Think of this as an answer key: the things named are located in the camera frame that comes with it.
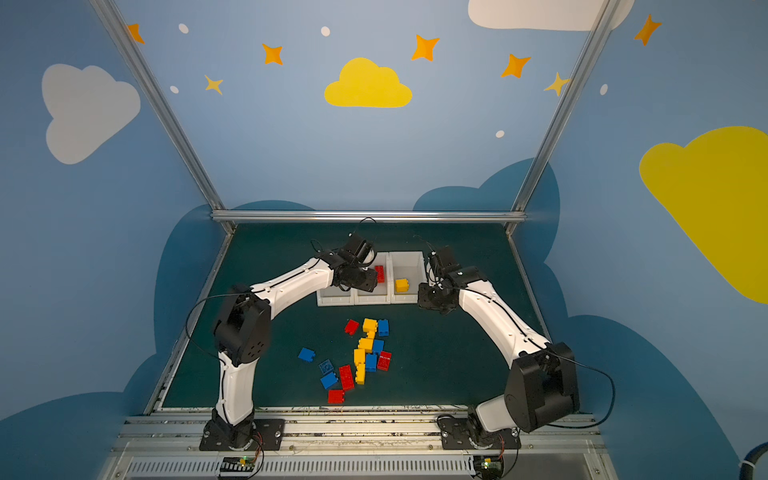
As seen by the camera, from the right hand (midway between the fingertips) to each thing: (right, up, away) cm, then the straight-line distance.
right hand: (427, 298), depth 85 cm
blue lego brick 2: (-15, -15, +3) cm, 21 cm away
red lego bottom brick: (-26, -26, -5) cm, 37 cm away
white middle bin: (-13, 0, +15) cm, 20 cm away
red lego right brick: (-13, -18, +1) cm, 22 cm away
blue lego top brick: (-13, -10, +6) cm, 18 cm away
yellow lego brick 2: (-18, -14, +3) cm, 23 cm away
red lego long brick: (-14, +6, +20) cm, 25 cm away
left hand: (-18, +5, +9) cm, 20 cm away
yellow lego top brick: (-17, -10, +6) cm, 21 cm away
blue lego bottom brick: (-28, -23, -3) cm, 36 cm away
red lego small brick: (-23, -10, +7) cm, 27 cm away
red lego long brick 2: (-23, -22, -4) cm, 32 cm away
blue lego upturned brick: (-29, -19, -1) cm, 35 cm away
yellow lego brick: (-7, +2, +15) cm, 17 cm away
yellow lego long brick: (-20, -19, -1) cm, 27 cm away
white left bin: (-28, -1, +9) cm, 30 cm away
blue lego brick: (-36, -17, +1) cm, 39 cm away
